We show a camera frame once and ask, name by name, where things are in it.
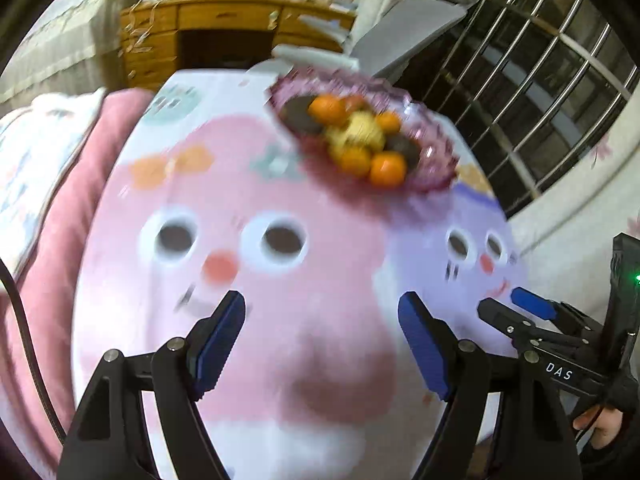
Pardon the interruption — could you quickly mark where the wooden desk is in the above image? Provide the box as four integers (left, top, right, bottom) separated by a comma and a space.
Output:
120, 0, 357, 92

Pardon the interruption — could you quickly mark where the black cable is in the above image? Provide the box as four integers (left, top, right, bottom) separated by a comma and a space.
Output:
0, 260, 67, 447

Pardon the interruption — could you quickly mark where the white patterned pillow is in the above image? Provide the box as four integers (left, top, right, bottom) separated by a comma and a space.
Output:
0, 91, 103, 273

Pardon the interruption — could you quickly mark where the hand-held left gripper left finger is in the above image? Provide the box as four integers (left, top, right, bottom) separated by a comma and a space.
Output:
57, 290, 247, 480

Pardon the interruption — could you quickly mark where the purple glass fruit bowl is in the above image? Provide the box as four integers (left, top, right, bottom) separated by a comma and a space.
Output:
265, 71, 458, 194

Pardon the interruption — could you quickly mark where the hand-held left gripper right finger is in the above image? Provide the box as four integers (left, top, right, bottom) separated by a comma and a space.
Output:
397, 291, 583, 480

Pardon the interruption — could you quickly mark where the metal window grille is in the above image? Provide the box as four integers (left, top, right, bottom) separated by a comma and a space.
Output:
390, 0, 640, 217

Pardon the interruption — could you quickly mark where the pink quilt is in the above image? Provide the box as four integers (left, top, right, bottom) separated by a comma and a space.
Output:
0, 87, 157, 480

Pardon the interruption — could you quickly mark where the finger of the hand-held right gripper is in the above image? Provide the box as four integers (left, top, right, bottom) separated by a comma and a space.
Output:
511, 287, 608, 342
477, 297, 583, 352

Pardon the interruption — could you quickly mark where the white floral cloth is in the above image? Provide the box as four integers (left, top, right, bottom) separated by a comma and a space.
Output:
507, 130, 640, 311

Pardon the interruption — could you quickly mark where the grey chair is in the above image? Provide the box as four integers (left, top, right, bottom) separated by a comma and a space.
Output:
345, 0, 487, 81

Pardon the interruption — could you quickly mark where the person's right hand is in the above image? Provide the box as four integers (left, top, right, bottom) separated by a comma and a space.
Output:
572, 405, 626, 451

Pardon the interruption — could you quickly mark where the yellow-green pear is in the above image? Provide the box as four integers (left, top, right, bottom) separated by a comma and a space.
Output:
325, 111, 386, 158

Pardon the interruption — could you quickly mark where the dark avocado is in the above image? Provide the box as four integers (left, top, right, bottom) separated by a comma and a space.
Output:
280, 96, 326, 135

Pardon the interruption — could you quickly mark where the large orange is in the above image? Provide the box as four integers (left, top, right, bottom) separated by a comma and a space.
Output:
369, 151, 407, 188
336, 146, 373, 177

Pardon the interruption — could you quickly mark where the printed cartoon blanket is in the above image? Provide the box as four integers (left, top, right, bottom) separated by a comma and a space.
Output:
70, 57, 532, 480

